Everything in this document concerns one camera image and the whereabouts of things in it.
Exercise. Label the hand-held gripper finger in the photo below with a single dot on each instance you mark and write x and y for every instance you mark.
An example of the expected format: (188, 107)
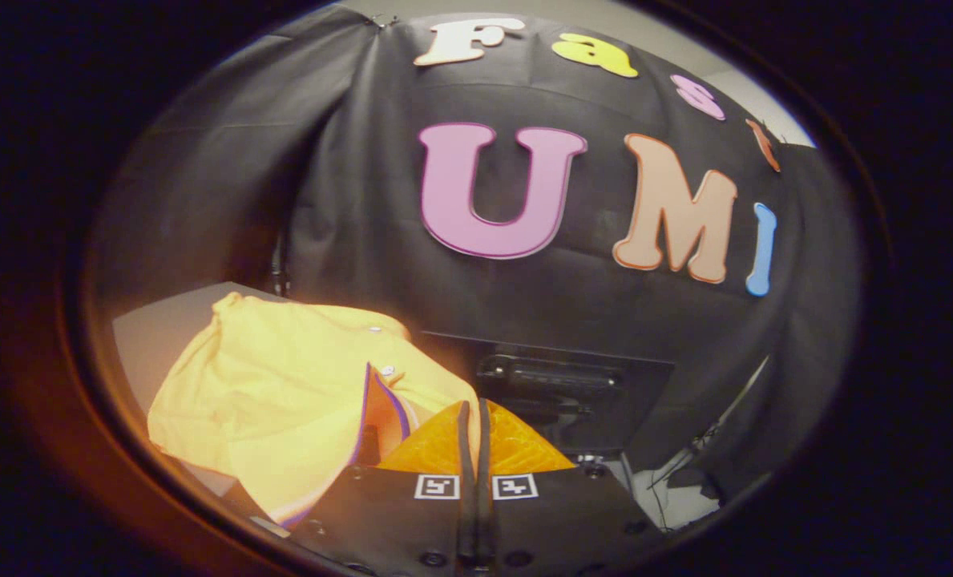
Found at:
(467, 521)
(484, 521)

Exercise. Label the black light stand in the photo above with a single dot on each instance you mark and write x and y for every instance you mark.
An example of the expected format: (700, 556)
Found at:
(704, 441)

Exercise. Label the orange polo shirt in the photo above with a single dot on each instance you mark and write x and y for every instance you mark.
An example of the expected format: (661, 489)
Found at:
(284, 385)

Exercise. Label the black backdrop cloth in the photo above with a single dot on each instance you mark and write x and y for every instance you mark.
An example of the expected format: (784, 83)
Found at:
(540, 304)

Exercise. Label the beige and dark cabinet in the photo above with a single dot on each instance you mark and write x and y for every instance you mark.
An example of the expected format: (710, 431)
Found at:
(155, 336)

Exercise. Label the dark metal pole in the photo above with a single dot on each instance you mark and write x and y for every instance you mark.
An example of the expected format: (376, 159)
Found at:
(280, 264)

